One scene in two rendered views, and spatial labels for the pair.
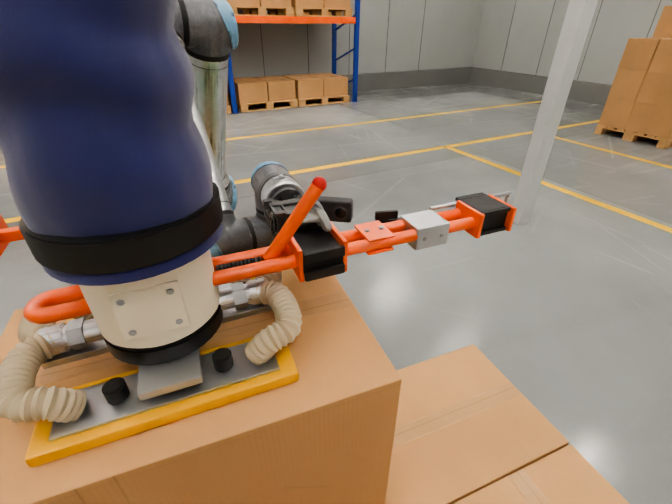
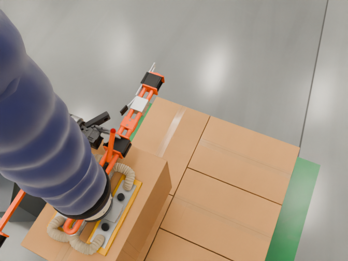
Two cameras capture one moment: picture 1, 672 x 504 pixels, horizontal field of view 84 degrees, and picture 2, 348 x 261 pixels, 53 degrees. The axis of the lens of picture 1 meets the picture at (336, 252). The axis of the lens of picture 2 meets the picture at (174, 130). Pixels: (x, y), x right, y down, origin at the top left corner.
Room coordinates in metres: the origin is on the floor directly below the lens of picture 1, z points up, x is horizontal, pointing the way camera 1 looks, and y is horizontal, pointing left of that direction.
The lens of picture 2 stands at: (-0.14, 0.25, 2.55)
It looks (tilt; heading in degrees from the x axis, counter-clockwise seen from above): 62 degrees down; 322
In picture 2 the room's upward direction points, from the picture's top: 6 degrees counter-clockwise
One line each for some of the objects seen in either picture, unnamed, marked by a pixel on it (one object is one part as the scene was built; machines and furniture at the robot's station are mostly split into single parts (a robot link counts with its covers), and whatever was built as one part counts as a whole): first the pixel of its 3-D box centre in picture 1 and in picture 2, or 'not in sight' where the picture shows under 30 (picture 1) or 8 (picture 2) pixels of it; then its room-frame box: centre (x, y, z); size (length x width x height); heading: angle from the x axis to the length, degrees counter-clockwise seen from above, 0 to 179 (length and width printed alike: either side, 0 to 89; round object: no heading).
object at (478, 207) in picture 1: (483, 215); (153, 83); (0.66, -0.29, 1.20); 0.08 x 0.07 x 0.05; 112
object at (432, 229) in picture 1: (423, 229); (140, 106); (0.61, -0.16, 1.19); 0.07 x 0.07 x 0.04; 22
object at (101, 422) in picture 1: (173, 380); (114, 212); (0.35, 0.23, 1.09); 0.34 x 0.10 x 0.05; 112
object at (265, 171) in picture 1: (274, 186); not in sight; (0.82, 0.15, 1.20); 0.12 x 0.09 x 0.10; 22
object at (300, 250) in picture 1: (315, 249); (117, 145); (0.53, 0.03, 1.20); 0.10 x 0.08 x 0.06; 22
